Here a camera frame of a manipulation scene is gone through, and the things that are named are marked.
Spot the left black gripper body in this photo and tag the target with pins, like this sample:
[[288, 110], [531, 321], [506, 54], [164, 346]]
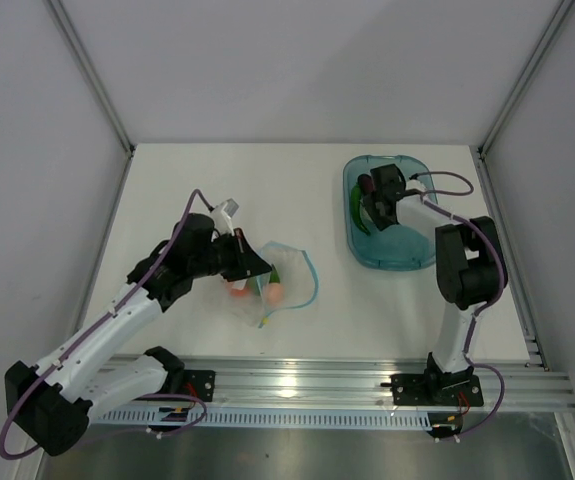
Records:
[[218, 259]]

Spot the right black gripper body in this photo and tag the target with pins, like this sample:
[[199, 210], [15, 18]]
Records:
[[376, 194]]

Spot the green toy bell pepper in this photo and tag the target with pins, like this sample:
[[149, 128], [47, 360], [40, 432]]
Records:
[[260, 282]]

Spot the orange toy pumpkin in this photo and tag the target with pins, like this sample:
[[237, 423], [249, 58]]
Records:
[[239, 293]]

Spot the peach toy egg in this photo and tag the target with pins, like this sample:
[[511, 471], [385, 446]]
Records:
[[273, 293]]

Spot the clear zip bag blue zipper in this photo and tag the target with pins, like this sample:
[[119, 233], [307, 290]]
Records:
[[298, 277]]

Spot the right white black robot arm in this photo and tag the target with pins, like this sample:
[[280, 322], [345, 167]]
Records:
[[470, 275]]

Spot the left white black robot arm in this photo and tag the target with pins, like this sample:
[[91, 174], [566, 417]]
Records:
[[54, 400]]

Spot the purple toy eggplant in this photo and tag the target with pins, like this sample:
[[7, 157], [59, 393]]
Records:
[[365, 184]]

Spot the green toy chili pepper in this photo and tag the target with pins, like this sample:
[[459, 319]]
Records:
[[355, 206]]

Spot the teal plastic tray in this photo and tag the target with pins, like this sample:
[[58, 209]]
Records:
[[397, 248]]

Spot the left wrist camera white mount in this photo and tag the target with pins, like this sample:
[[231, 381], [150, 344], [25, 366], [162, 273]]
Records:
[[222, 216]]

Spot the right side aluminium rail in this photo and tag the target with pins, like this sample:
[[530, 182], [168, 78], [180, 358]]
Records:
[[522, 303]]

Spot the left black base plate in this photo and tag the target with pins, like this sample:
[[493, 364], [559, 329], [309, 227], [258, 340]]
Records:
[[196, 383]]

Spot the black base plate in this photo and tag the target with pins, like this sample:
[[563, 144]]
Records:
[[435, 390], [196, 383]]

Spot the slotted grey cable duct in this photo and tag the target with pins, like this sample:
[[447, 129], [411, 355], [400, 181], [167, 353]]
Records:
[[281, 418]]

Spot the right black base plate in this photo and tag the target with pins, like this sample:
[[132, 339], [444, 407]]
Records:
[[435, 390]]

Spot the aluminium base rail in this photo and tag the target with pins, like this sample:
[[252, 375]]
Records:
[[358, 384]]

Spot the right aluminium frame post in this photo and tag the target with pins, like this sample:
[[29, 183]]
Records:
[[534, 61]]

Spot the aluminium frame post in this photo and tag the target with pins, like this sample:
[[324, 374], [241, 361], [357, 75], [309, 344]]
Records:
[[79, 53], [534, 61]]

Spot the left aluminium frame post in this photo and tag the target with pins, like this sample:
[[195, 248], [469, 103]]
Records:
[[79, 53]]

